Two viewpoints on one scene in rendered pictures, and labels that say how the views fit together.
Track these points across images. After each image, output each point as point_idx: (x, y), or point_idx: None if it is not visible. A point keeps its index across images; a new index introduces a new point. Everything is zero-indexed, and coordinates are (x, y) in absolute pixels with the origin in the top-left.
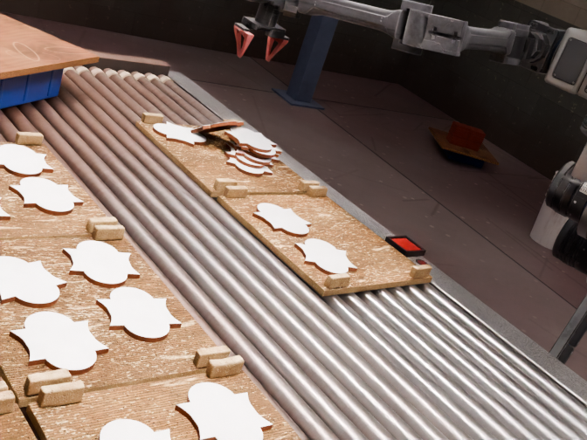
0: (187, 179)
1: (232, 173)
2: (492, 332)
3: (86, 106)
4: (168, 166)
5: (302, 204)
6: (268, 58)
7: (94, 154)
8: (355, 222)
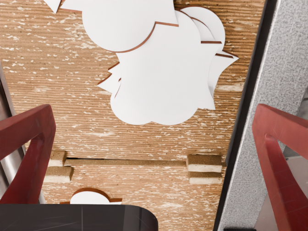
0: (12, 105)
1: (94, 111)
2: None
3: None
4: None
5: (158, 186)
6: (258, 134)
7: None
8: (205, 217)
